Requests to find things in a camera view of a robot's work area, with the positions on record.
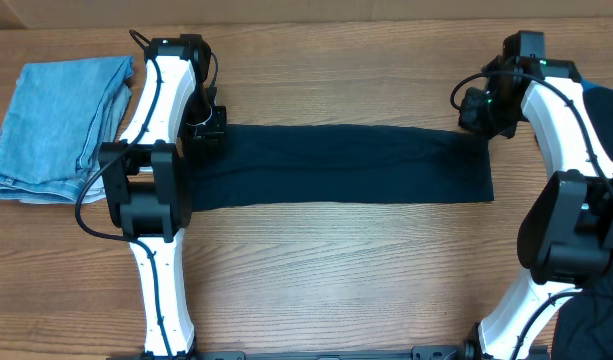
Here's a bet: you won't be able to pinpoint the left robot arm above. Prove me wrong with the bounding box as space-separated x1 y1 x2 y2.
99 32 227 359

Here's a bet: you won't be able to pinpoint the folded light blue jeans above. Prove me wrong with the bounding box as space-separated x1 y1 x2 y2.
0 56 133 204

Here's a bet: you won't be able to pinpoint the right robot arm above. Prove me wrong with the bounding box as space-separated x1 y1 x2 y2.
448 31 613 359

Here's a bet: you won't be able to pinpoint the dark navy t-shirt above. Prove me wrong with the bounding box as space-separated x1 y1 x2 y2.
190 125 494 211

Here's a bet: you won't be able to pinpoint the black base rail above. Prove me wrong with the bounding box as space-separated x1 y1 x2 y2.
105 344 552 360

